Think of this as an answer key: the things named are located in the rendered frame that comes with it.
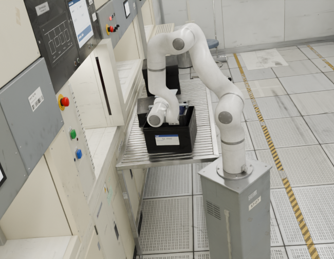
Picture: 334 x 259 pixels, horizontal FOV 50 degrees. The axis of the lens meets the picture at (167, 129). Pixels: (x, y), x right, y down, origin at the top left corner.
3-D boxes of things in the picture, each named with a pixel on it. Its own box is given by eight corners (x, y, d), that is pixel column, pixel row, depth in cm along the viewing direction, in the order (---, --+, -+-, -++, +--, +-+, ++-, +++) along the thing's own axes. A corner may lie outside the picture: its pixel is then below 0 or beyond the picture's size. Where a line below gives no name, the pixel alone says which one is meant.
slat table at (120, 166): (227, 253, 236) (219, 156, 201) (138, 259, 243) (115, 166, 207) (214, 150, 350) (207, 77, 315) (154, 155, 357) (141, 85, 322)
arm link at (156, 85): (181, 65, 177) (180, 118, 192) (149, 62, 180) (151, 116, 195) (178, 71, 169) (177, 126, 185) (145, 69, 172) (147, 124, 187)
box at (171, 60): (181, 94, 289) (178, 64, 277) (146, 99, 290) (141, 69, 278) (180, 81, 314) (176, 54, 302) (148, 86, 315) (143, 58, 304)
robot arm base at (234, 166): (260, 166, 187) (259, 136, 178) (237, 184, 177) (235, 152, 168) (232, 155, 200) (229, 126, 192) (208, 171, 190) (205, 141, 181)
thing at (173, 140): (146, 153, 215) (142, 128, 207) (156, 130, 239) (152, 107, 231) (192, 152, 209) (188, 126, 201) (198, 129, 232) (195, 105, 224)
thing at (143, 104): (181, 121, 247) (178, 104, 241) (138, 127, 247) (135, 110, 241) (177, 104, 273) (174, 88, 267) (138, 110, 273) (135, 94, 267)
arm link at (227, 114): (246, 133, 182) (244, 90, 171) (240, 152, 168) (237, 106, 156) (223, 132, 187) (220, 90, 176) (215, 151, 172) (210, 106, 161)
